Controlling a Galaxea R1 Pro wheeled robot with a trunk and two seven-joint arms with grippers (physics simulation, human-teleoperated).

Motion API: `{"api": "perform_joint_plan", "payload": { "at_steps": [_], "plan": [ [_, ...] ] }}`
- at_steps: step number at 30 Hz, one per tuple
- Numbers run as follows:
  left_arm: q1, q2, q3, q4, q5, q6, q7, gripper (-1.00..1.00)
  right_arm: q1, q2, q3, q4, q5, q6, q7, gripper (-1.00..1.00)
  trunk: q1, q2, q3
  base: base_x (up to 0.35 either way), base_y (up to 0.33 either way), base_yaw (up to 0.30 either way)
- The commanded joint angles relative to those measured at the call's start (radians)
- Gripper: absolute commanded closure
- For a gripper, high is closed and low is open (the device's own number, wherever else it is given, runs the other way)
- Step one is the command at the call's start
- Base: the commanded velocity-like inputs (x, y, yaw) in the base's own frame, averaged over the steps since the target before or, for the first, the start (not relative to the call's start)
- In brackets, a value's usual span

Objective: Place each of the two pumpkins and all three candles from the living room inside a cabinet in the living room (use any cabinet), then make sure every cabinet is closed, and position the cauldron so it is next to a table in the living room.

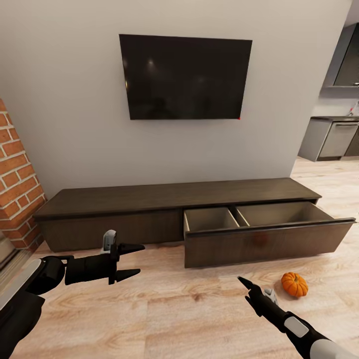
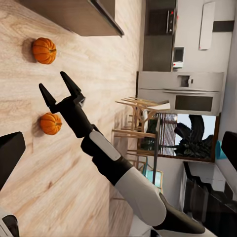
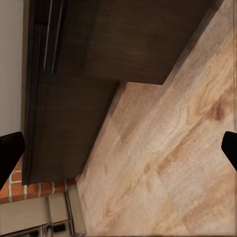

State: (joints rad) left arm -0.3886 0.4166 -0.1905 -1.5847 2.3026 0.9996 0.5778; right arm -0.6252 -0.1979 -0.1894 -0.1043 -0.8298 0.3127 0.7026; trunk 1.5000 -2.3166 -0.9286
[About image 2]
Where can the pumpkin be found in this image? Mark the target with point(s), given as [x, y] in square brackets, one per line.
[44, 51]
[50, 123]

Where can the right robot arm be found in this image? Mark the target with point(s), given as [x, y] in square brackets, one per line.
[143, 197]

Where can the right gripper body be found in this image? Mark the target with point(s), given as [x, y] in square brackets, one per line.
[71, 111]

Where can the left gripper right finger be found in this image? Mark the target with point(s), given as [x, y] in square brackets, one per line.
[229, 147]

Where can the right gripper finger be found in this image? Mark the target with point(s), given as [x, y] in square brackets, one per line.
[72, 86]
[49, 99]

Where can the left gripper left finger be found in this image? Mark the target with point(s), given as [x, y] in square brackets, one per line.
[12, 146]

